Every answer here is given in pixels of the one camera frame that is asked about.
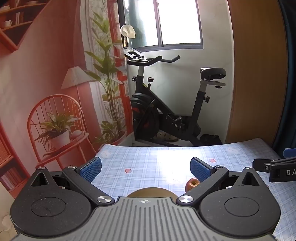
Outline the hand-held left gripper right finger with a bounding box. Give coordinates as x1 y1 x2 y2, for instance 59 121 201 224
176 157 266 208

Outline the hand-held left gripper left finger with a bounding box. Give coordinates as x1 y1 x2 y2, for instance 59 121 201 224
30 156 115 207

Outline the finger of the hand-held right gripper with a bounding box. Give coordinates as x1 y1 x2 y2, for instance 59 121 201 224
283 148 296 159
253 158 281 173

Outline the red apple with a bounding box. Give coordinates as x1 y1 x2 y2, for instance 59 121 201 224
185 178 201 192

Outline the beige round bowl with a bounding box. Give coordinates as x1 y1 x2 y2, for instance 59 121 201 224
127 187 177 199

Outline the brown patterned slipper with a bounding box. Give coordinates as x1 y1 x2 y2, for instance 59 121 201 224
155 132 179 142

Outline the blue plaid tablecloth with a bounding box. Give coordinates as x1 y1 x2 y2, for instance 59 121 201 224
91 138 296 241

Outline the dark blue curtain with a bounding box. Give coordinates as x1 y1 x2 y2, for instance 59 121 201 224
273 0 296 151

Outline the black exercise bike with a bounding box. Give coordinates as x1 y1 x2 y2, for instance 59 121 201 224
123 46 227 147

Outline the wooden wardrobe panel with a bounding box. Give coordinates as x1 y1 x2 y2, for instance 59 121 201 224
225 0 288 146

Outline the white plastic bag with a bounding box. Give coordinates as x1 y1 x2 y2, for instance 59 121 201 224
120 24 136 38

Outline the window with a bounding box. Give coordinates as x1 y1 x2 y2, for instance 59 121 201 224
118 0 204 52

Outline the wall poster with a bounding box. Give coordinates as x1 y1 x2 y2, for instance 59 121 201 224
0 0 134 200

